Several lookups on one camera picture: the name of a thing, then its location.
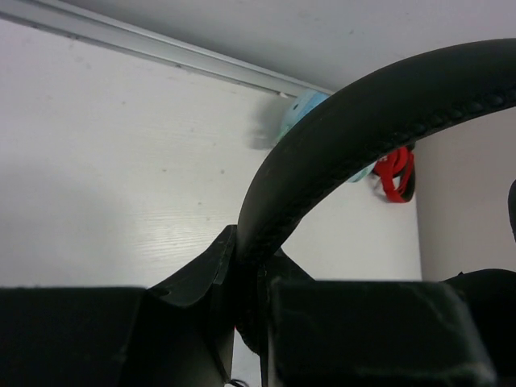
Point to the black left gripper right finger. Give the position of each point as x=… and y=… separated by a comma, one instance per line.
x=365, y=333

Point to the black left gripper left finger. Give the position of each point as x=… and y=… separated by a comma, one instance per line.
x=179, y=332

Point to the black headset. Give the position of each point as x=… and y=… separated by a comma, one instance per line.
x=392, y=107

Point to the red black headphones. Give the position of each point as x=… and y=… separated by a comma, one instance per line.
x=397, y=175

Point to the light blue headphones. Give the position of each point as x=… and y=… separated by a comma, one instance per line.
x=300, y=107

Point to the aluminium table edge rail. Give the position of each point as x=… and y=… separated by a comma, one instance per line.
x=77, y=23

